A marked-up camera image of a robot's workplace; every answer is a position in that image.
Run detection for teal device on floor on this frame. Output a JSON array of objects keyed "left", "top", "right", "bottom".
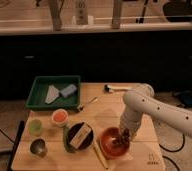
[{"left": 173, "top": 91, "right": 192, "bottom": 108}]

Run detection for red bowl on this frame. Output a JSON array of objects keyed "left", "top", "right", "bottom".
[{"left": 98, "top": 127, "right": 130, "bottom": 159}]

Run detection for white cup orange contents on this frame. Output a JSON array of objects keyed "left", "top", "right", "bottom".
[{"left": 51, "top": 109, "right": 68, "bottom": 127}]

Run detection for grey triangular sponge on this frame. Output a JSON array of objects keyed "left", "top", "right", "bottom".
[{"left": 45, "top": 85, "right": 60, "bottom": 104}]

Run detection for small metal spoon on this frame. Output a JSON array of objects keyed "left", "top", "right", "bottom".
[{"left": 77, "top": 97, "right": 98, "bottom": 111}]

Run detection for small metal cup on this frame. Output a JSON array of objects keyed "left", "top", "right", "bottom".
[{"left": 30, "top": 139, "right": 47, "bottom": 157}]

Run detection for white handled brush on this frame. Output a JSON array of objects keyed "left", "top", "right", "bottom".
[{"left": 104, "top": 84, "right": 132, "bottom": 93}]

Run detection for tan box with black band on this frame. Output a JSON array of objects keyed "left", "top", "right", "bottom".
[{"left": 69, "top": 122, "right": 93, "bottom": 150}]

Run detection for green translucent cup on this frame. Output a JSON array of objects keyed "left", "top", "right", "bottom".
[{"left": 28, "top": 119, "right": 43, "bottom": 136}]

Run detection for yellow wooden stick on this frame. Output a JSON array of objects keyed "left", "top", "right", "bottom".
[{"left": 93, "top": 141, "right": 109, "bottom": 169}]

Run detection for black round plate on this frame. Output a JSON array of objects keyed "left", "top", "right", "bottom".
[{"left": 66, "top": 121, "right": 95, "bottom": 151}]

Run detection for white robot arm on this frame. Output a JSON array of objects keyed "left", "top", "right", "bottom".
[{"left": 119, "top": 84, "right": 192, "bottom": 139}]

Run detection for green plastic tray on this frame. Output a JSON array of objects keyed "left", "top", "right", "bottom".
[{"left": 26, "top": 75, "right": 81, "bottom": 111}]

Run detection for blue-grey rectangular block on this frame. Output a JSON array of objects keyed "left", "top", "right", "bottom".
[{"left": 60, "top": 84, "right": 77, "bottom": 98}]

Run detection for black cable right floor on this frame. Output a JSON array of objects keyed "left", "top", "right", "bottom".
[{"left": 158, "top": 133, "right": 186, "bottom": 171}]

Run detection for dark purple grapes bunch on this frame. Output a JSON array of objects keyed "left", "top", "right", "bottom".
[{"left": 113, "top": 131, "right": 130, "bottom": 148}]

